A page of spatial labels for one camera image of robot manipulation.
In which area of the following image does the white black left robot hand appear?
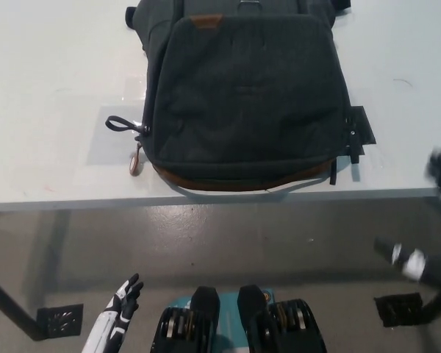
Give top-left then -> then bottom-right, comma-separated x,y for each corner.
81,273 -> 145,353

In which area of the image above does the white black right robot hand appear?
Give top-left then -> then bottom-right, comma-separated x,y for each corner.
373,144 -> 441,285

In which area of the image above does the dark grey flap backpack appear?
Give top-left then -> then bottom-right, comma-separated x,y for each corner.
106,0 -> 365,194

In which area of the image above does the black floor foot plate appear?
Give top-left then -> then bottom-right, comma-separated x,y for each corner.
36,303 -> 85,338
374,292 -> 426,329

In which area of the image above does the black table leg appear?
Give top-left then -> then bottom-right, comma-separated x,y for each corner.
0,271 -> 46,340

